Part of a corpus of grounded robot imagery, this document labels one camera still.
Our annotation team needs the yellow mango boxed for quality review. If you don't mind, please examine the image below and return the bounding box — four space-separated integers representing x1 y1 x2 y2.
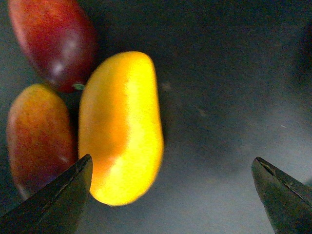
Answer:
78 51 164 206

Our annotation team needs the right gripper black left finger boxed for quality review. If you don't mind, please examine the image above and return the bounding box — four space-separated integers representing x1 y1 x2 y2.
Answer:
0 155 93 234

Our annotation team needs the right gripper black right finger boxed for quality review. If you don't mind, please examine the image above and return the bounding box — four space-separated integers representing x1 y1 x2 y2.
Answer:
252 157 312 234

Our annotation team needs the red orange mango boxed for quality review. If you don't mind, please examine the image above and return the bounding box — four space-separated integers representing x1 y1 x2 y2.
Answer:
6 84 78 200

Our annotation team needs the dark red mango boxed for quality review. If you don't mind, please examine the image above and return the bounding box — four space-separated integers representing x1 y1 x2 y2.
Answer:
8 0 98 93

